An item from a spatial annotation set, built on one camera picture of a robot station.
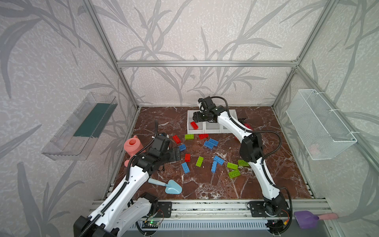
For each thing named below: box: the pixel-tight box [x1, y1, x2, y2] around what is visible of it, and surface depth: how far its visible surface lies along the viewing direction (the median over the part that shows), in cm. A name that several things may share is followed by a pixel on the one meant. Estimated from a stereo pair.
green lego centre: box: [195, 156, 204, 168], surface depth 92 cm
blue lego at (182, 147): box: [178, 143, 187, 152], surface depth 97 cm
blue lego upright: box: [211, 160, 218, 174], surface depth 88 cm
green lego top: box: [185, 134, 194, 140], surface depth 103 cm
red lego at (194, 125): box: [190, 120, 199, 130], surface depth 107 cm
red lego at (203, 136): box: [198, 133, 209, 140], surface depth 104 cm
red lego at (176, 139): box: [172, 134, 182, 145], surface depth 101 cm
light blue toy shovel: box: [148, 177, 183, 195], surface depth 82 cm
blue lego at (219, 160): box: [213, 155, 225, 165], surface depth 91 cm
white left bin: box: [187, 110, 206, 135], surface depth 104 cm
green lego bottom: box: [227, 169, 241, 179], surface depth 86 cm
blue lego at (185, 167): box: [181, 161, 190, 174], surface depth 90 cm
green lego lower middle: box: [227, 161, 239, 170], surface depth 91 cm
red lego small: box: [185, 153, 191, 163], surface depth 93 cm
